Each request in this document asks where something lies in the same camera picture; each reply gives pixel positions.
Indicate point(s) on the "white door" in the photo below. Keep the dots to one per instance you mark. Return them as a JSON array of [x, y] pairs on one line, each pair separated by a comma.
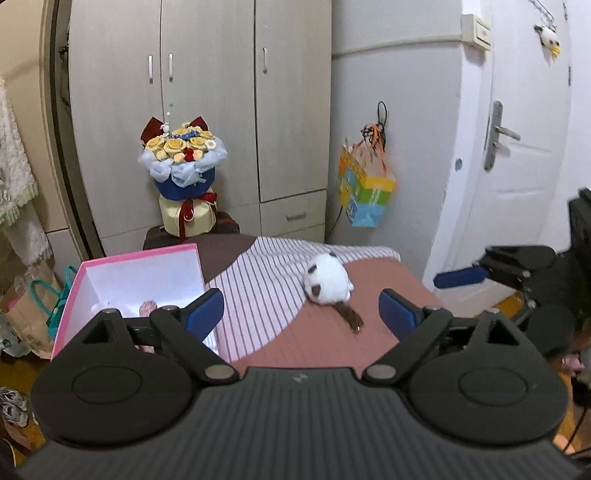
[[521, 194]]

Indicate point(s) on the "colourful gift bag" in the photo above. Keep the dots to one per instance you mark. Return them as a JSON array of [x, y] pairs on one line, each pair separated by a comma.
[[367, 196]]

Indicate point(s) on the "pink floral scrunchie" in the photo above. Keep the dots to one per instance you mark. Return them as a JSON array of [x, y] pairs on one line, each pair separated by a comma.
[[148, 307]]

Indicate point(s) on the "white and brown plush toy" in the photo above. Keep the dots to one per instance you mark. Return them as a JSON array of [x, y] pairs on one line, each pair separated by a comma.
[[325, 277]]

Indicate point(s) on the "pink bedspread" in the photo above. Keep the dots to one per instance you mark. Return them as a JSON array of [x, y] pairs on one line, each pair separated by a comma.
[[323, 341]]

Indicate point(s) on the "brown paper bag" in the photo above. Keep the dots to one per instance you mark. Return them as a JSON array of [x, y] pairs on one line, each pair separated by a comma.
[[25, 318]]

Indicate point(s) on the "white wall electrical box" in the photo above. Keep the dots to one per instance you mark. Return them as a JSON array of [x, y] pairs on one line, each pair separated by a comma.
[[475, 28]]

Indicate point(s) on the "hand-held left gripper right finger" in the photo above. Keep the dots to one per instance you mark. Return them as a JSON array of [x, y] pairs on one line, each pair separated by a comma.
[[397, 310]]

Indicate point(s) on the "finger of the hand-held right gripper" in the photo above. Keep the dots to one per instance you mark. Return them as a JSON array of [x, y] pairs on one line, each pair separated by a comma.
[[459, 278]]

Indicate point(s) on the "yellow and blue flower bouquet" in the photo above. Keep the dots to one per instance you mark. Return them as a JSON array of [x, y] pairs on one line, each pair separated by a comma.
[[182, 161]]

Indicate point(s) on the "grey wooden wardrobe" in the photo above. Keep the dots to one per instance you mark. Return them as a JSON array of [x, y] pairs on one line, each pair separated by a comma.
[[221, 115]]

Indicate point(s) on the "white sneaker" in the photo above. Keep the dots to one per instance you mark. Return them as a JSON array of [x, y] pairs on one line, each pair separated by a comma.
[[11, 406]]

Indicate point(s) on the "striped bed sheet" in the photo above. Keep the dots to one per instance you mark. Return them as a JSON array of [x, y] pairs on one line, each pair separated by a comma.
[[268, 286]]

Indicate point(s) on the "cream hanging cardigan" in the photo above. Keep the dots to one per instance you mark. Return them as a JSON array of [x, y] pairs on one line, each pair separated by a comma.
[[14, 175]]

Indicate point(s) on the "small hanging plush toy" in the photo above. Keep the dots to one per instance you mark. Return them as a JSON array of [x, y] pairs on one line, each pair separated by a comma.
[[549, 39]]

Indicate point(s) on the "pink cardboard box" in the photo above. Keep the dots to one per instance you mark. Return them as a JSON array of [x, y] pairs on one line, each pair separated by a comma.
[[138, 277]]

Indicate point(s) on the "blue round sticker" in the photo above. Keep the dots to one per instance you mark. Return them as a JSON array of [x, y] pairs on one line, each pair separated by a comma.
[[458, 164]]

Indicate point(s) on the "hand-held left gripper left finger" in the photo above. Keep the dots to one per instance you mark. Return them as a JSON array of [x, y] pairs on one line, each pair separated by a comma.
[[205, 310]]

